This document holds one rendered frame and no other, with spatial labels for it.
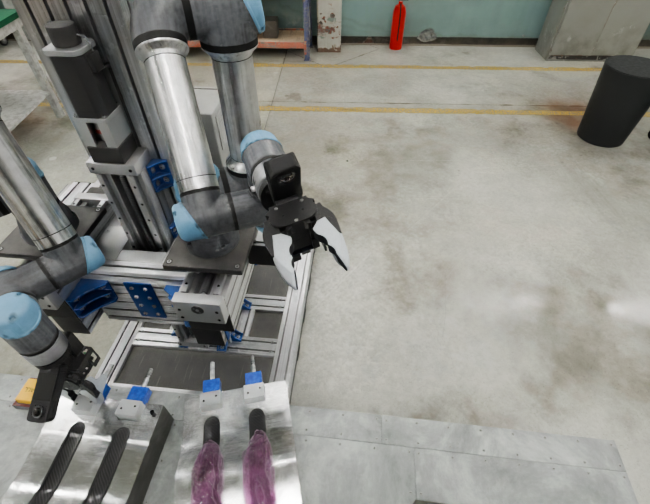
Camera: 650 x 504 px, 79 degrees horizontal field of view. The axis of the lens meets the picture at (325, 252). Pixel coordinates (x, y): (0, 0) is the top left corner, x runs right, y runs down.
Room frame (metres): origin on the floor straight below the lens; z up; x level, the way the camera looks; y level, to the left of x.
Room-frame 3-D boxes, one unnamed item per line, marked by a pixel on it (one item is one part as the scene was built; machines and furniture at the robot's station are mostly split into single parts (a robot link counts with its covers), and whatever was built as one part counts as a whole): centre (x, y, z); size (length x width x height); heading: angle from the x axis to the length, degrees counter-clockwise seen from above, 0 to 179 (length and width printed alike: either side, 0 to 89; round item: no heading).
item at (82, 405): (0.43, 0.56, 0.89); 0.13 x 0.05 x 0.05; 174
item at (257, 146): (0.61, 0.11, 1.43); 0.11 x 0.08 x 0.09; 20
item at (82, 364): (0.42, 0.57, 1.05); 0.09 x 0.08 x 0.12; 174
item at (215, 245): (0.82, 0.32, 1.09); 0.15 x 0.15 x 0.10
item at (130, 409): (0.42, 0.46, 0.89); 0.13 x 0.05 x 0.05; 174
